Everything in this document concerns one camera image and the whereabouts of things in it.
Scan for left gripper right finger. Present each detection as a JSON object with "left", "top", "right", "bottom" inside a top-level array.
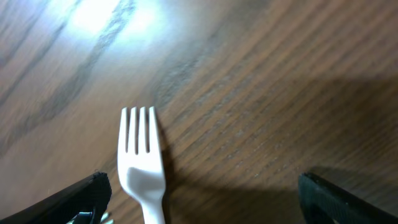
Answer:
[{"left": 298, "top": 172, "right": 397, "bottom": 224}]

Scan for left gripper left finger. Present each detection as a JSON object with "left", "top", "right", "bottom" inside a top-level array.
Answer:
[{"left": 1, "top": 172, "right": 112, "bottom": 224}]

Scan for white plastic fork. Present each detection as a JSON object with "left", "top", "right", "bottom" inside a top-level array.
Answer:
[{"left": 117, "top": 106, "right": 166, "bottom": 224}]

